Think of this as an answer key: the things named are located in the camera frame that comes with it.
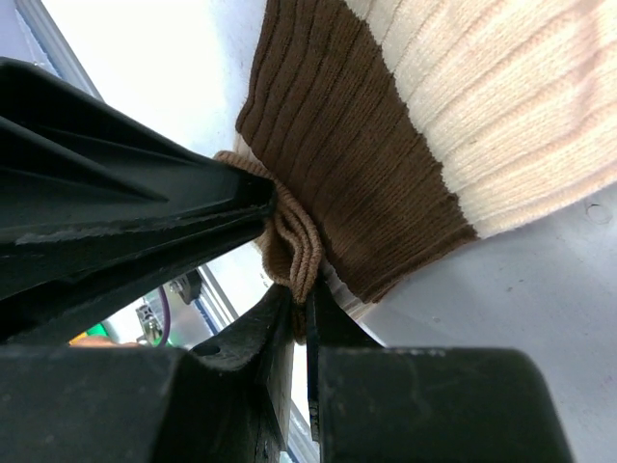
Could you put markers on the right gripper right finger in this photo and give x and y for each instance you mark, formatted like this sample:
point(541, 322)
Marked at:
point(370, 403)

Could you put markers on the beige brown striped sock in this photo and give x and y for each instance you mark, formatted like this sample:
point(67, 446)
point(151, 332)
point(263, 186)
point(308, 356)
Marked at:
point(397, 132)

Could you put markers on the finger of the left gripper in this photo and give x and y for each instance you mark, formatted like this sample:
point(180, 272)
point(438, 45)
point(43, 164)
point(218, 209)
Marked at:
point(97, 209)

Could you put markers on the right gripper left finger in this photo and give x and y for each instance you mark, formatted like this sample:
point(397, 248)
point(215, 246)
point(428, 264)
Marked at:
point(225, 400)

